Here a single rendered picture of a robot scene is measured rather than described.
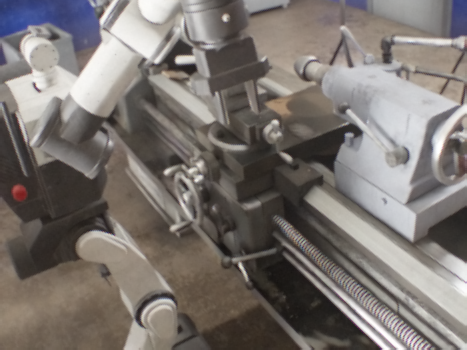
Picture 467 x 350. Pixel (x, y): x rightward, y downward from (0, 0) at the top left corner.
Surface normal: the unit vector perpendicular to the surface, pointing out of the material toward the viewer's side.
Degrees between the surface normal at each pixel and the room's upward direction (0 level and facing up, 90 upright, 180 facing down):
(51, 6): 90
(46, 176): 101
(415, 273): 36
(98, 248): 90
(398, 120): 82
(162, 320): 90
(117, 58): 82
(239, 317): 0
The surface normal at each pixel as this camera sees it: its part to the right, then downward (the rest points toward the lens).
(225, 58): 0.36, 0.34
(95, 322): -0.11, -0.84
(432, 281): -0.59, -0.48
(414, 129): -0.86, 0.23
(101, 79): 0.07, 0.40
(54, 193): 0.51, 0.57
